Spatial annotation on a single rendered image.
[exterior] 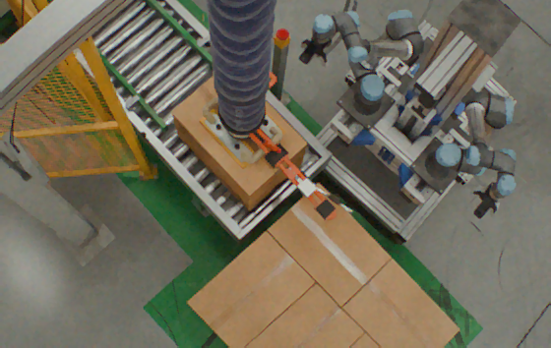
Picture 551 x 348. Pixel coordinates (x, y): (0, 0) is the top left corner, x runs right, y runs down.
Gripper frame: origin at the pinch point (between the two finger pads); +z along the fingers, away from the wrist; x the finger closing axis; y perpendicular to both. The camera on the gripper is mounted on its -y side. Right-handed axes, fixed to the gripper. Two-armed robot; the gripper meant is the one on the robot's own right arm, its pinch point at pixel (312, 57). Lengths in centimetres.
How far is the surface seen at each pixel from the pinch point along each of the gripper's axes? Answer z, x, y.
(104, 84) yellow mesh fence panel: -12, 56, -74
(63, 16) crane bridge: -153, 17, -89
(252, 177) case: 57, -8, -48
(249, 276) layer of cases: 98, -38, -82
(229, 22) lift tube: -87, 9, -42
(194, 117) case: 57, 35, -45
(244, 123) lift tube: 20.5, 5.7, -38.2
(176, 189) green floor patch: 152, 37, -68
